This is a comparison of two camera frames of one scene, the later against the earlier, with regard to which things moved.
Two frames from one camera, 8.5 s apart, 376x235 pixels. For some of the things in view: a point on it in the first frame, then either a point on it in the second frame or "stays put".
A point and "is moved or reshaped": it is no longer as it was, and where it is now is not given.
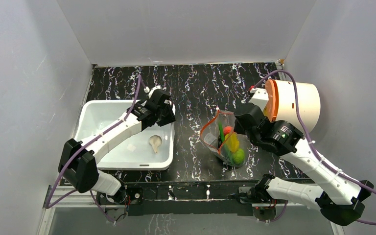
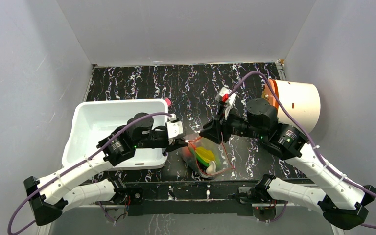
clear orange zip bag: (218, 133) is moved or reshaped
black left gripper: (169, 119) to (175, 145)
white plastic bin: (134, 152) stays put
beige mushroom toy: (155, 140) is moved or reshaped
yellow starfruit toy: (232, 140) to (207, 155)
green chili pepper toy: (222, 131) is moved or reshaped
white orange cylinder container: (281, 103) stays put
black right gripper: (246, 117) to (216, 126)
